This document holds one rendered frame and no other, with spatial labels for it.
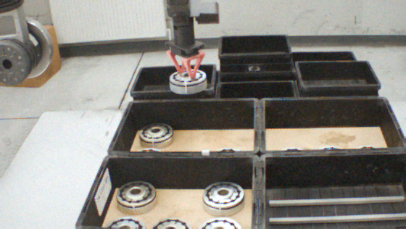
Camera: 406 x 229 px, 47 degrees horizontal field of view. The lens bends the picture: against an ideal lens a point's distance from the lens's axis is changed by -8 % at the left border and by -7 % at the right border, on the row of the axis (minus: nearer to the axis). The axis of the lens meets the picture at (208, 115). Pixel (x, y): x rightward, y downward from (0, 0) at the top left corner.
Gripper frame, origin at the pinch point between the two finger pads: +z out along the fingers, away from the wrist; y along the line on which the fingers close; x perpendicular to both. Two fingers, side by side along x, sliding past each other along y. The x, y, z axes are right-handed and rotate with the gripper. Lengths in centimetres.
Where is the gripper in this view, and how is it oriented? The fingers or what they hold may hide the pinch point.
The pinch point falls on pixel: (187, 73)
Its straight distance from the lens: 142.5
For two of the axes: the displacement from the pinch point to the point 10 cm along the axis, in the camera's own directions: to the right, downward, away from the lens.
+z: 0.6, 8.8, 4.6
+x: -7.6, 3.4, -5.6
